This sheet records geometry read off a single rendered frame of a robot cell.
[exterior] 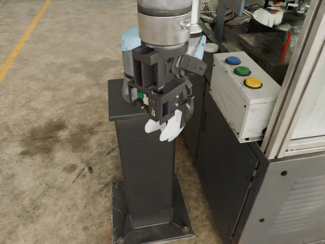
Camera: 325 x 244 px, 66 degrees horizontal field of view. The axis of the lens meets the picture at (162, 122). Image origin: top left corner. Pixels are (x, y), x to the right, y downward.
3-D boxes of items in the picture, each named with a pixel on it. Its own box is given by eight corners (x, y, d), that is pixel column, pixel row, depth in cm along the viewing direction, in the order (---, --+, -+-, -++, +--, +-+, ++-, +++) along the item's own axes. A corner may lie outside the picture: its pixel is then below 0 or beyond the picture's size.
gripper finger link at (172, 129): (153, 152, 49) (151, 114, 43) (172, 136, 52) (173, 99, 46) (165, 160, 47) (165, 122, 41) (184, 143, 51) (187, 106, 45)
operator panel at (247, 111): (274, 138, 74) (290, 95, 64) (239, 143, 72) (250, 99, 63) (235, 88, 95) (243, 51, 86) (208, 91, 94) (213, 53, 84)
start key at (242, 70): (250, 77, 73) (252, 71, 72) (237, 79, 73) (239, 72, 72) (244, 71, 76) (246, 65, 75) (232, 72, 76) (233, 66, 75)
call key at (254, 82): (262, 90, 68) (264, 83, 67) (248, 91, 68) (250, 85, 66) (255, 83, 71) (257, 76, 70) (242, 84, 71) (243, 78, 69)
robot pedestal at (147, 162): (113, 250, 122) (83, 135, 75) (111, 183, 152) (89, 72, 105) (193, 235, 128) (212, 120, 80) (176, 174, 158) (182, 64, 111)
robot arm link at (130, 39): (127, 60, 92) (124, 22, 83) (164, 62, 90) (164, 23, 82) (119, 76, 83) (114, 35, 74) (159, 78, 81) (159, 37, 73)
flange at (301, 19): (275, 16, 98) (277, 9, 97) (296, 12, 102) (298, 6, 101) (299, 24, 91) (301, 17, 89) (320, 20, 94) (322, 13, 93)
